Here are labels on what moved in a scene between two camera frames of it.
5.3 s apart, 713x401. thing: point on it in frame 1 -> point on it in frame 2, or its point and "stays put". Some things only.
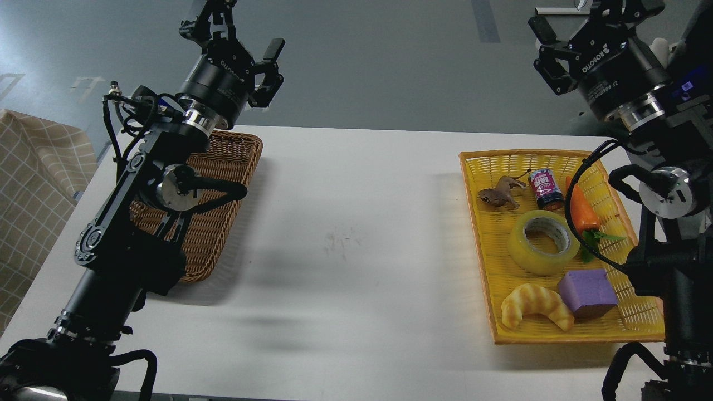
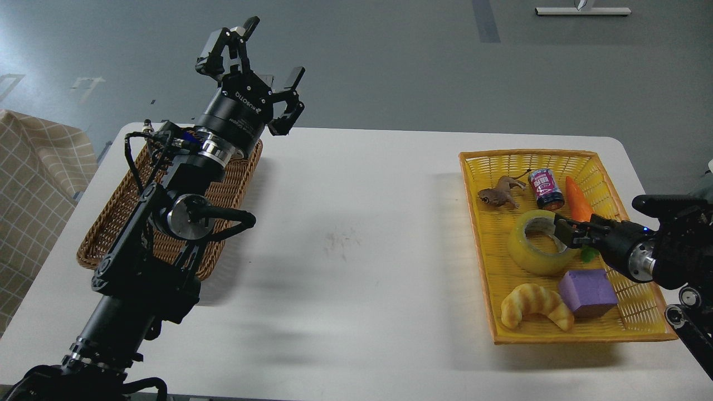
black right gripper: [621, 83] -> [614, 239]
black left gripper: [218, 89] -> [242, 106]
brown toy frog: [501, 195] stays put
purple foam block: [588, 293] stays put
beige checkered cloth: [44, 164] stays put
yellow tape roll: [531, 262] stays put
